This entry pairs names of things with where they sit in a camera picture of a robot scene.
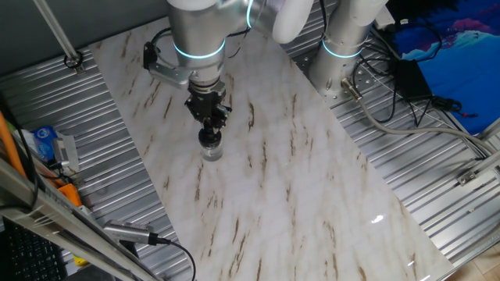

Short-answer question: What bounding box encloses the thick grey cable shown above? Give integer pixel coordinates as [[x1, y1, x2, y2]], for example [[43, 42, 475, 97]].
[[340, 76, 496, 156]]

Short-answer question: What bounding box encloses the white marble pattern mat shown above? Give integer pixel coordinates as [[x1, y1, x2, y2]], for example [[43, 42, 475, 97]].
[[88, 0, 456, 281]]

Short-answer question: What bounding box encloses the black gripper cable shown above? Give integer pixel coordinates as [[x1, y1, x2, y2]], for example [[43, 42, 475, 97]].
[[225, 26, 252, 59]]

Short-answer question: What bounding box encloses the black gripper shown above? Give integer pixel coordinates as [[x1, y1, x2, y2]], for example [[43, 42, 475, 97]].
[[184, 80, 233, 137]]

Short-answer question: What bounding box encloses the small clear glass jar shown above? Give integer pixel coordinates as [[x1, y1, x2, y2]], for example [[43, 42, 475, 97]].
[[200, 140, 225, 162]]

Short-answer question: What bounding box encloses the black dropper lid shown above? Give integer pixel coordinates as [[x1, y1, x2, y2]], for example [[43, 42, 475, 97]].
[[197, 126, 223, 149]]

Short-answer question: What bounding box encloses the silver ribbed camera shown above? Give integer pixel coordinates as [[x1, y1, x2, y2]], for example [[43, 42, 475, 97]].
[[102, 219, 158, 246]]

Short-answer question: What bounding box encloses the aluminium pole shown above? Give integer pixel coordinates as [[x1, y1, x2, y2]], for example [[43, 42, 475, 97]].
[[32, 0, 86, 76]]

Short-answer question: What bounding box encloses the black power adapter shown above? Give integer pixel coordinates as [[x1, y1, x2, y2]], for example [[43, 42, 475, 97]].
[[393, 59, 434, 103]]

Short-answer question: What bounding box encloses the black keyboard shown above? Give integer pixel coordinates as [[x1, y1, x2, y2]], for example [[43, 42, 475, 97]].
[[0, 217, 70, 281]]

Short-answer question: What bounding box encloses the blue printed cloth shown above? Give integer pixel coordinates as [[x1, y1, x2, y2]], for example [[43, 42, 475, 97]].
[[390, 0, 500, 136]]

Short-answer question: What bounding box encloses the thin black cable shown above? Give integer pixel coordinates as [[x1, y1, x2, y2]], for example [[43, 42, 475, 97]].
[[0, 92, 41, 208]]

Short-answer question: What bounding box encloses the orange button box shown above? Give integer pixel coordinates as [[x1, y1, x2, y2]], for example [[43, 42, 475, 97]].
[[57, 182, 84, 208]]

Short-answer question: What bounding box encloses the white power strip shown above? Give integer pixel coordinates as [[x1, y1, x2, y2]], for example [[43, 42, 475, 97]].
[[372, 5, 396, 31]]

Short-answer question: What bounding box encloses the small silver metal bracket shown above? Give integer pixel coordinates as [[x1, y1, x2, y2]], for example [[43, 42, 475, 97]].
[[52, 133, 81, 173]]

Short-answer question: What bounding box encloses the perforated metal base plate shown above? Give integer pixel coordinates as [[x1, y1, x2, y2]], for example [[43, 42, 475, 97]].
[[292, 49, 380, 109]]

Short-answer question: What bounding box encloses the orange tube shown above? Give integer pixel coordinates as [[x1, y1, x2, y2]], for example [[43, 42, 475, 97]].
[[0, 110, 29, 181]]

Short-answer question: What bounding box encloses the black ring clamp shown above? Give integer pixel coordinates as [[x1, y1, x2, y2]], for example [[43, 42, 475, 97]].
[[62, 50, 84, 71]]

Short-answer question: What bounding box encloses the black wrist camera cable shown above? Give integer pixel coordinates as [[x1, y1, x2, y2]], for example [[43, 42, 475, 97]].
[[149, 27, 173, 52]]

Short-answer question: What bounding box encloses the aluminium corner bracket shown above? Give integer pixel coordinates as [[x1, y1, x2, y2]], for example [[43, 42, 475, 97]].
[[455, 149, 500, 187]]

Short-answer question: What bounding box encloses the blue tissue pack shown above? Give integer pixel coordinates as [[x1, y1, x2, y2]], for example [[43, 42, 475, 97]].
[[30, 125, 60, 163]]

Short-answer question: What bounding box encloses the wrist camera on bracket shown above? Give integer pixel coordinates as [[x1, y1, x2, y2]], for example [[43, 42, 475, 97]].
[[142, 41, 191, 91]]

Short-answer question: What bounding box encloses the aluminium frame beam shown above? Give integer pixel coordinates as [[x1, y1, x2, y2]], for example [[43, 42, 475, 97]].
[[0, 155, 162, 281]]

